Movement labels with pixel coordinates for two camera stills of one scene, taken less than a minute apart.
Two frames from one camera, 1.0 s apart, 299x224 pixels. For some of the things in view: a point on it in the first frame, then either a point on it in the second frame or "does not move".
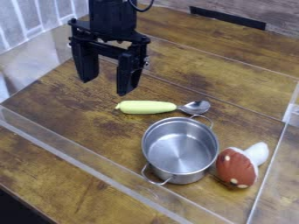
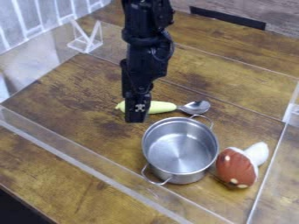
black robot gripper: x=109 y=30 -> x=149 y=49
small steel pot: x=180 y=146 does not move
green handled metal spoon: x=152 y=108 does not move
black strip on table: x=227 y=17 does not move
